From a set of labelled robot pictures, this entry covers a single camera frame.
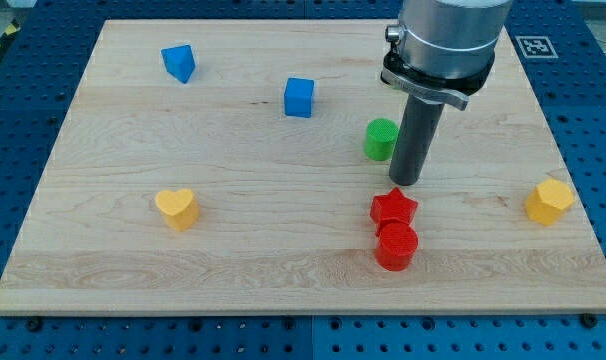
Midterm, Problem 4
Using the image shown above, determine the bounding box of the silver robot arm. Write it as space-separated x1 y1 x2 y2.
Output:
381 0 512 110

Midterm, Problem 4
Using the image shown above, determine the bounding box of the wooden board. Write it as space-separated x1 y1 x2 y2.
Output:
0 20 606 316

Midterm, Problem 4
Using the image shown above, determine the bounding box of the blue cube block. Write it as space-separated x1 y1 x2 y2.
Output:
284 77 315 118

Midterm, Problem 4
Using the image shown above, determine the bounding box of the green cylinder block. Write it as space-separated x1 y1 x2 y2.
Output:
364 118 399 161

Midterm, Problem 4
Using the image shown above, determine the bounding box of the red star block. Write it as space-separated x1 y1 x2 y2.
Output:
370 187 419 236

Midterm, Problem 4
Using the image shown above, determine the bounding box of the red cylinder block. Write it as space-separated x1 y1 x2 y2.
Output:
375 222 419 271

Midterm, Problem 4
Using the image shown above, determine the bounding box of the yellow heart block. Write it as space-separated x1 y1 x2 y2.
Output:
155 189 200 232

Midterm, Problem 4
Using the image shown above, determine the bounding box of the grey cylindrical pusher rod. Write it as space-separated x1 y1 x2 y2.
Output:
389 95 444 186

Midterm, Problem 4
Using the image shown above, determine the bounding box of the blue triangular block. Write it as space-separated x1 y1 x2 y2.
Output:
161 44 196 84

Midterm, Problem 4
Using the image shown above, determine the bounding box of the yellow hexagon block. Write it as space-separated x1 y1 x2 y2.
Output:
525 178 575 226

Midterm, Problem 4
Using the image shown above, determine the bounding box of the fiducial marker tag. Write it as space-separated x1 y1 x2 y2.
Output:
516 35 558 59

